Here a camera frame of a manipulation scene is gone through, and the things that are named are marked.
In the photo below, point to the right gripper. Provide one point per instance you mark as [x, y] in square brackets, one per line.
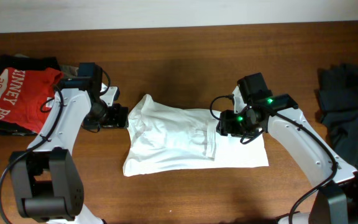
[227, 126]

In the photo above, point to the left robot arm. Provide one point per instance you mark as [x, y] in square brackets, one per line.
[46, 184]

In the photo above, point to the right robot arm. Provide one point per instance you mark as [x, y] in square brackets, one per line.
[333, 198]

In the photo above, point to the grey garment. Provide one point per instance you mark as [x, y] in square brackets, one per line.
[69, 71]

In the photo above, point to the black garment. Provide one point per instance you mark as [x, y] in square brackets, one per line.
[22, 63]

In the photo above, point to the white t-shirt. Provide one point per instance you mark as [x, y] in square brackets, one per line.
[164, 138]

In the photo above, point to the red printed t-shirt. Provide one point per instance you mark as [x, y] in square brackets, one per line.
[22, 93]

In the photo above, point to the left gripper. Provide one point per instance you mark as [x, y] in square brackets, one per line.
[118, 117]

